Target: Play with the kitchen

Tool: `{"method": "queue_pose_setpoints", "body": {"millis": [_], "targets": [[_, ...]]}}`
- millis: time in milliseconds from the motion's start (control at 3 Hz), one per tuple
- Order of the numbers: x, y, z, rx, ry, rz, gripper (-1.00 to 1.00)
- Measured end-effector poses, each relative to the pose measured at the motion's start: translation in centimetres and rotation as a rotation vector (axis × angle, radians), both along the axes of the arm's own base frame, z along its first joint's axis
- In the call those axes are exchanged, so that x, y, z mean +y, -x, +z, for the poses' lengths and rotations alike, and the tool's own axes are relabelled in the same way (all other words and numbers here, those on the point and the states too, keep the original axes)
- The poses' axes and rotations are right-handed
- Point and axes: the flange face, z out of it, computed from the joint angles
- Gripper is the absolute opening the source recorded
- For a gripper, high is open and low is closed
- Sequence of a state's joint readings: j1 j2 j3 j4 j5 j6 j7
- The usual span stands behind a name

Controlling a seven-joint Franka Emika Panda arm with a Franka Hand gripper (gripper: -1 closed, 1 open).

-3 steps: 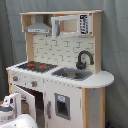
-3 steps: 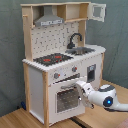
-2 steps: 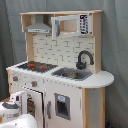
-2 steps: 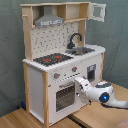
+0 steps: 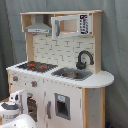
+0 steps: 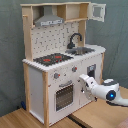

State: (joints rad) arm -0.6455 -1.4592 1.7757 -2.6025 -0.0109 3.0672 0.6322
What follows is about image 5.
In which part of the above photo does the white oven door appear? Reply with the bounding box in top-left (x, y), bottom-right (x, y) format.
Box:
top-left (27, 88), bottom-right (45, 128)

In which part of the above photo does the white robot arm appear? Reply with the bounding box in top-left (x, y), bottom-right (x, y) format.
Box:
top-left (0, 90), bottom-right (37, 128)

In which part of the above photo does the white toy microwave door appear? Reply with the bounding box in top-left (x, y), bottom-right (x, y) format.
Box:
top-left (51, 13), bottom-right (92, 39)

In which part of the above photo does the black toy stovetop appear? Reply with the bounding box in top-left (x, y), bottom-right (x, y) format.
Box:
top-left (19, 61), bottom-right (56, 72)

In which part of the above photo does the grey toy sink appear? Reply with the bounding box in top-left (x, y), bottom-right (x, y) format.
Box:
top-left (52, 67), bottom-right (92, 81)

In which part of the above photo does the wooden toy kitchen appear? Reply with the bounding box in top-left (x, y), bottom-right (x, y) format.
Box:
top-left (7, 10), bottom-right (114, 128)

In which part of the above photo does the grey range hood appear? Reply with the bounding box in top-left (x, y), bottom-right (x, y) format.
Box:
top-left (25, 15), bottom-right (52, 34)

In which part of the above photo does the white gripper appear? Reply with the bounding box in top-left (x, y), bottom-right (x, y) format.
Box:
top-left (9, 90), bottom-right (28, 115)

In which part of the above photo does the left red stove knob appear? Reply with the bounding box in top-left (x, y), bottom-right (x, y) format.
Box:
top-left (12, 76), bottom-right (19, 83)

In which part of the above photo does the black toy faucet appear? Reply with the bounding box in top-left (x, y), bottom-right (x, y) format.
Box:
top-left (75, 50), bottom-right (95, 71)

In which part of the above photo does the white dishwasher door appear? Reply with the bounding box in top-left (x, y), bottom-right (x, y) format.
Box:
top-left (45, 81), bottom-right (83, 128)

